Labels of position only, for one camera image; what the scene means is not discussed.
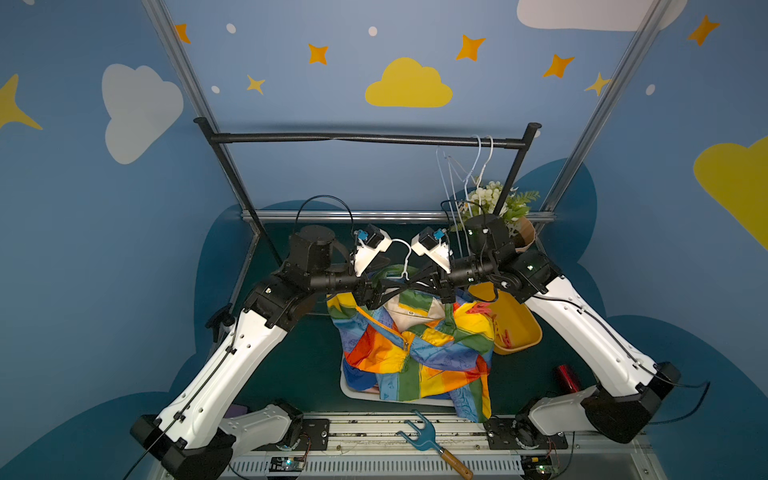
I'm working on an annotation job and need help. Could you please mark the blue garden fork tool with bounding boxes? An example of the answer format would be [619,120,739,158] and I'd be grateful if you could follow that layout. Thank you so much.
[397,409,474,480]

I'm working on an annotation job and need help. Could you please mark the artificial white flowers plant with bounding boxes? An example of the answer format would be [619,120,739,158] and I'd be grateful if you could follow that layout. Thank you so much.
[449,178,541,232]

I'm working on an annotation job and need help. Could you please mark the pink clothespin rainbow jacket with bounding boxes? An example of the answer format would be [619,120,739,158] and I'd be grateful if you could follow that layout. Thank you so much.
[467,302,493,317]

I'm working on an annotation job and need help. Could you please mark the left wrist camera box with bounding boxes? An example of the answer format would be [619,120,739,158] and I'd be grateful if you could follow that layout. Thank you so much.
[353,224,392,277]

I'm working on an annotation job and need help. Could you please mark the yellow plastic tray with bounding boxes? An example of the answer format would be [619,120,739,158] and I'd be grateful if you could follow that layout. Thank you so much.
[469,282,543,355]

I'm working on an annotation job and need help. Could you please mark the red clothespin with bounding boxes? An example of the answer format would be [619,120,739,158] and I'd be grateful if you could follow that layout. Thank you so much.
[500,330,514,349]

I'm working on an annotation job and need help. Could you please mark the black clothes rack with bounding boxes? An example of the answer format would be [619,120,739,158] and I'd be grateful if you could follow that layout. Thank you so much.
[193,116,543,271]

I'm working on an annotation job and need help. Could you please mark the white plastic laundry basket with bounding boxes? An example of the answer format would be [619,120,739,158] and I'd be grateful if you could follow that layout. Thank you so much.
[339,362,454,408]

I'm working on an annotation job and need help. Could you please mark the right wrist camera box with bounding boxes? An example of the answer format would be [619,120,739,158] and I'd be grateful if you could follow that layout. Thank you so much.
[410,227,451,273]

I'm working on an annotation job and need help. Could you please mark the white hanger rainbow jacket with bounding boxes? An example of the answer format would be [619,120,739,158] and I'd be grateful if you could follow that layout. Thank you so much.
[390,238,418,282]

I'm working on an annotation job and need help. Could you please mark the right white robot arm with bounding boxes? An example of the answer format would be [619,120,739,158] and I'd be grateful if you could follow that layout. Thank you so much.
[410,215,681,444]

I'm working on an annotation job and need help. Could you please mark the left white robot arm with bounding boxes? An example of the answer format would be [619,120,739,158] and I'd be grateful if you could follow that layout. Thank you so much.
[131,225,394,479]

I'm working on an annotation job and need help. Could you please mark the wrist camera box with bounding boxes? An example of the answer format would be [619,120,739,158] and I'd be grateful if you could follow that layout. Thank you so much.
[410,227,451,273]
[353,224,392,277]

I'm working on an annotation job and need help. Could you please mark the rainbow striped jacket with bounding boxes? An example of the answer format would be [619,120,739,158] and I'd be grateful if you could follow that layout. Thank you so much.
[327,290,494,422]

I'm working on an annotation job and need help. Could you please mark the purple silicone spatula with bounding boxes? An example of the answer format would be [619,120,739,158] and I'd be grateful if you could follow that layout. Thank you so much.
[224,404,250,421]

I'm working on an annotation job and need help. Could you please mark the white wire hanger pink jacket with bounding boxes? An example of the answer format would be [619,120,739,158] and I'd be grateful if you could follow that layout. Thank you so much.
[446,135,495,237]

